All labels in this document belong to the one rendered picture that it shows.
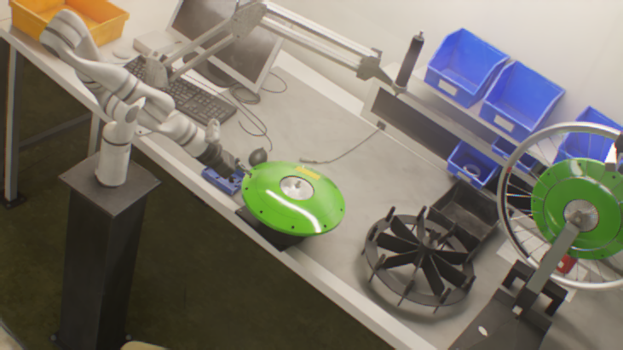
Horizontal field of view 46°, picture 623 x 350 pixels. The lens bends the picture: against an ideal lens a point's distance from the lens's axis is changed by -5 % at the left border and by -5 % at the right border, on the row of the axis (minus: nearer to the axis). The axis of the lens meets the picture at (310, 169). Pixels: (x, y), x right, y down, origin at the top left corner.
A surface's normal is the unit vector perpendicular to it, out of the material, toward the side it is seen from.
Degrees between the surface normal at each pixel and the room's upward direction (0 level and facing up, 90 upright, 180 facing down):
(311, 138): 0
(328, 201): 14
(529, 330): 18
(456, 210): 0
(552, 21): 90
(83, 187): 0
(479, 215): 86
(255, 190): 23
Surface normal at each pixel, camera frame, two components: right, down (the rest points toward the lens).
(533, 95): -0.58, 0.36
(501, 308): 0.09, -0.59
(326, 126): 0.27, -0.75
